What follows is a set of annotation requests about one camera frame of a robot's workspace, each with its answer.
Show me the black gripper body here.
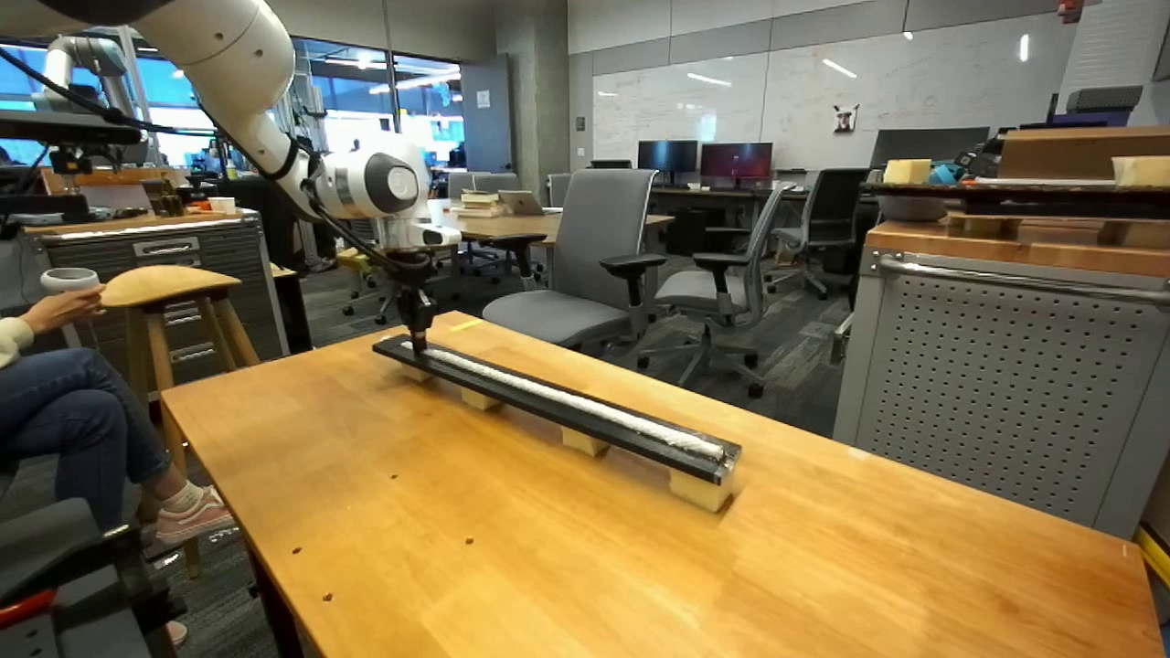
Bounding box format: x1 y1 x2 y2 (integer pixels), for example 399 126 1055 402
386 240 447 305

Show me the light sleeved forearm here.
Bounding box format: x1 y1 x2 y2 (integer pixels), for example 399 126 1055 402
0 313 40 374

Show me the bystander hand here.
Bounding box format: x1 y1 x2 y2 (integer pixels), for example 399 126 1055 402
22 284 110 340

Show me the wooden support block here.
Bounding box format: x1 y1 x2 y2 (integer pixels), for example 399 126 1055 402
665 463 742 517
556 421 615 460
453 382 509 417

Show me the stack of books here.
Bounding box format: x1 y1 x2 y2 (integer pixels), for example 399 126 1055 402
456 187 548 225

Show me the wooden desk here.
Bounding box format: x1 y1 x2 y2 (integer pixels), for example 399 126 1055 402
453 206 681 248

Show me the wooden stool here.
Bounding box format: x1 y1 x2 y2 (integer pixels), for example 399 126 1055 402
94 265 269 394

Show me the grey drawer cabinet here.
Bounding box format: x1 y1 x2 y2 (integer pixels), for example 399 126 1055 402
20 207 294 374

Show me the dark computer monitor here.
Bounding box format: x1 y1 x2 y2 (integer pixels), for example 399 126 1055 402
633 136 706 187
698 138 779 192

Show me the pale sneaker shoe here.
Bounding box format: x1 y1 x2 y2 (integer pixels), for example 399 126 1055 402
142 482 237 551

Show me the paper cup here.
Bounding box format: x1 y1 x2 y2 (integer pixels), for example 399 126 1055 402
36 265 105 296

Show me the seated person in blue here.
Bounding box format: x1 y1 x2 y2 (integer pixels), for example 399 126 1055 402
0 345 171 529

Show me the black office chair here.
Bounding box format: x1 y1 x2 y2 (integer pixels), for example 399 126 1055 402
779 165 877 299

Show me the pale foam block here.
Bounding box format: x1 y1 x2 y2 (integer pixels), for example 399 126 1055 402
1113 155 1170 192
880 155 941 192

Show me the grey metal tool cabinet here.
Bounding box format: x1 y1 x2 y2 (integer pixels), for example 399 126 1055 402
829 221 1170 543

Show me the brown wooden box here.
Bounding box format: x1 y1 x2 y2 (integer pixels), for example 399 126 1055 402
994 121 1170 187

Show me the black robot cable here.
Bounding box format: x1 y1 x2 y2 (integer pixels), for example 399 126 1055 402
270 126 406 259

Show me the long black grooved rail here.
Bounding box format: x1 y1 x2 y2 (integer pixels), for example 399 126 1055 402
370 329 746 491

